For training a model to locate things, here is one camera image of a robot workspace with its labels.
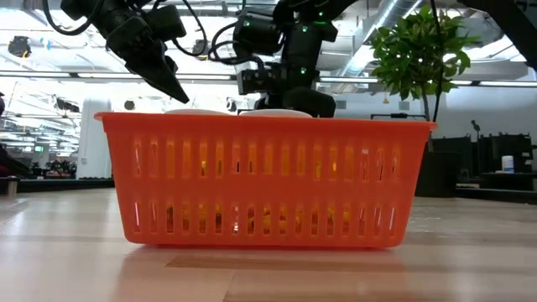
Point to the black microphone stand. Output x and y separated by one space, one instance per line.
474 125

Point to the black plant pot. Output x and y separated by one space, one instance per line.
440 168

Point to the round black wall fixture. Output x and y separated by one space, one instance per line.
129 105

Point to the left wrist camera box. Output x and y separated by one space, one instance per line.
165 21

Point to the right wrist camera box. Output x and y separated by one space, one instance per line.
256 81

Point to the long ceiling light strip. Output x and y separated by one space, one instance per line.
105 76

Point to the white tub blue label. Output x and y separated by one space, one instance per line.
507 164

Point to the orange slotted plastic basket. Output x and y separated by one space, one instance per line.
268 184

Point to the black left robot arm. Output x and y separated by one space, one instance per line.
84 8

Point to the green leafy potted tree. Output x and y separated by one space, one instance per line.
411 54

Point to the black horizontal bar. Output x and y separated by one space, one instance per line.
394 114

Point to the silver ceiling duct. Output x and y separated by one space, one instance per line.
394 17

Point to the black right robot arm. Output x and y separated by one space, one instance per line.
304 54

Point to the white room column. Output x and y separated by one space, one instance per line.
94 142

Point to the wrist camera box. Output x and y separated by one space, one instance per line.
165 21
256 81

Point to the black desk furniture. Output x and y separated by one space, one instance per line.
520 151

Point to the black ceiling fixture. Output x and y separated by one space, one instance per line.
19 46

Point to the amber pill bottle white cap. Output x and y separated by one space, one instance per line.
274 113

